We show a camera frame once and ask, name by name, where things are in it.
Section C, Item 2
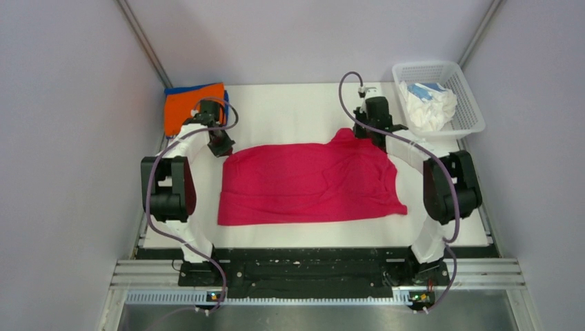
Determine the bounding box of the magenta t shirt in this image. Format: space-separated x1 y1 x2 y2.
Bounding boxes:
217 128 408 226

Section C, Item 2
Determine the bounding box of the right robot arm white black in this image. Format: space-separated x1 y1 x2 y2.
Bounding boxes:
353 87 482 284

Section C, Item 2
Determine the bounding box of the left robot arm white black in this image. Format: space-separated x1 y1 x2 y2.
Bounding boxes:
140 97 239 285

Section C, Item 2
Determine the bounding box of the orange folded t shirt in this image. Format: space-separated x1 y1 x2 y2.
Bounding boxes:
163 82 228 137

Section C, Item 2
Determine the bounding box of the white crumpled t shirt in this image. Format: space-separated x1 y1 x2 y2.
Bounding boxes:
398 81 458 132

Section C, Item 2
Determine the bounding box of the white plastic basket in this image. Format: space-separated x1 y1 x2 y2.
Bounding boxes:
392 60 486 140

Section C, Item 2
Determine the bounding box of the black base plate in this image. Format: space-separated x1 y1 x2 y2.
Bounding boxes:
178 248 449 299

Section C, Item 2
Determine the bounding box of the white cable duct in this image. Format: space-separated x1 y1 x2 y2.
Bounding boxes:
126 290 413 306

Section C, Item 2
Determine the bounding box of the aluminium rail frame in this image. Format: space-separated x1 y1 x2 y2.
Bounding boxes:
97 132 541 331

